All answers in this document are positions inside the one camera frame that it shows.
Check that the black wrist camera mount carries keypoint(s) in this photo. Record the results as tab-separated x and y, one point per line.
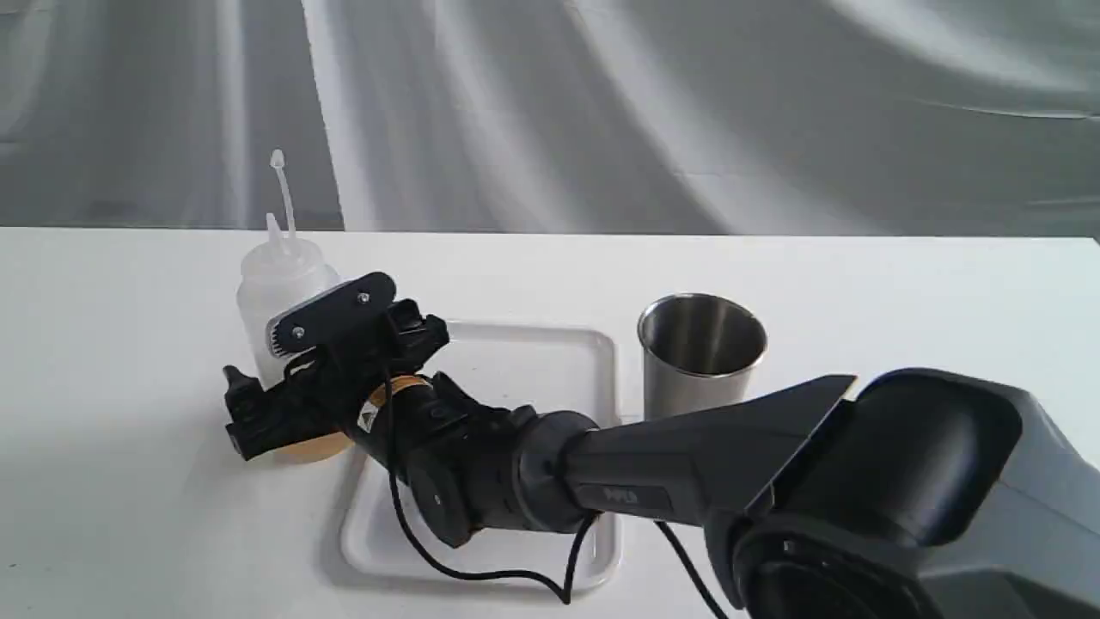
329	314

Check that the white rectangular plastic tray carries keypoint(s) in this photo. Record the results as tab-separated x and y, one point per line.
506	366

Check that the clear plastic squeeze bottle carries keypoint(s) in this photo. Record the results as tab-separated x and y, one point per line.
278	274

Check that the grey draped backdrop cloth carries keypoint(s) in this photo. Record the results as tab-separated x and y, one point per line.
801	118

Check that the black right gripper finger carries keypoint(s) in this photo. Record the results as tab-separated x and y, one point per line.
255	435
245	394

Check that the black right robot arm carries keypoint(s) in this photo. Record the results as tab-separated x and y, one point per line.
928	495

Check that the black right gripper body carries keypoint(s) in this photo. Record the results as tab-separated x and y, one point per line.
327	384

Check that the stainless steel cup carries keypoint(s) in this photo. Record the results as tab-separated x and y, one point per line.
699	352

